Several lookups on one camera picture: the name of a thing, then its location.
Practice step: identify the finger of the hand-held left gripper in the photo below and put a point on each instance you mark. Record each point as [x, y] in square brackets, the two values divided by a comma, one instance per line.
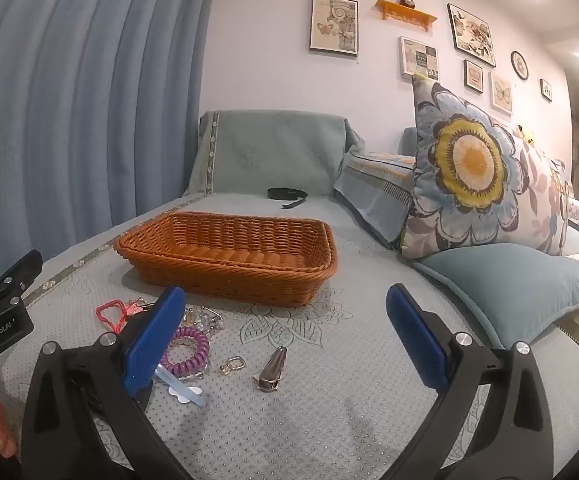
[14, 275]

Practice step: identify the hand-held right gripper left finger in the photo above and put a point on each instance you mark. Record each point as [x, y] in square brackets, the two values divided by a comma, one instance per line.
[152, 340]

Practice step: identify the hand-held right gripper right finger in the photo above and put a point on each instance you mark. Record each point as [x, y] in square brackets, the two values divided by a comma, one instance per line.
[417, 340]

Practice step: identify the gold clasp charm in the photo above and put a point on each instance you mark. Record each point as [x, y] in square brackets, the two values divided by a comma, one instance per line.
[234, 364]

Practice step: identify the brown wicker basket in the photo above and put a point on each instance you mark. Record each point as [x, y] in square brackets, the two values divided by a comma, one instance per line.
[229, 260]

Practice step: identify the silver hair clip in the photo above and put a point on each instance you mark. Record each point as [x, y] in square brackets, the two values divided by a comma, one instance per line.
[272, 370]

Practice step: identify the plain teal cushion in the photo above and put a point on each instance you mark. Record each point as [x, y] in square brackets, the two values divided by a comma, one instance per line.
[509, 285]

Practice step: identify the striped blue cushion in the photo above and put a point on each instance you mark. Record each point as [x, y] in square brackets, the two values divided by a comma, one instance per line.
[374, 195]

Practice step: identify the blue curtain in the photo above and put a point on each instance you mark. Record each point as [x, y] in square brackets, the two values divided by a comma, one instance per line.
[84, 110]

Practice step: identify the floral cushion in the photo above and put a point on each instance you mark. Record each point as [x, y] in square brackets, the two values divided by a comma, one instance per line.
[469, 160]

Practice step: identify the yellow plush toy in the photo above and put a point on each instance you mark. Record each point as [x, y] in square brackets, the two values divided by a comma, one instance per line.
[527, 134]

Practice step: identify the white butterfly picture frame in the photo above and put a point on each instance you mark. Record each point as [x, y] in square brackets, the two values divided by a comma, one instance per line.
[501, 93]

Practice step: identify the small black picture frame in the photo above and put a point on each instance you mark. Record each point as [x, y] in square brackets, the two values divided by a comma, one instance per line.
[474, 76]

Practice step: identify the white patchwork picture frame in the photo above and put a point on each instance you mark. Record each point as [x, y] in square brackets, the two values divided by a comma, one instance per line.
[418, 58]

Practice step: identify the tiny black picture frame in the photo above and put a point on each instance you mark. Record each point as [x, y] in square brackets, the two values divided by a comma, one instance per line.
[546, 90]

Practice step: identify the round black picture frame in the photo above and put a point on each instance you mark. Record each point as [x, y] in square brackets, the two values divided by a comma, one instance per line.
[519, 65]

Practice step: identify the large floral picture frame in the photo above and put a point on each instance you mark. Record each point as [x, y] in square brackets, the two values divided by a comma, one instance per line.
[472, 35]

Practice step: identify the large butterfly picture frame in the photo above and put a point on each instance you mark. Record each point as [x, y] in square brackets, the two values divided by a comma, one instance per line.
[334, 24]

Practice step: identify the orange wall shelf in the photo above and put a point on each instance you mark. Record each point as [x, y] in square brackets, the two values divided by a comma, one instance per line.
[404, 11]

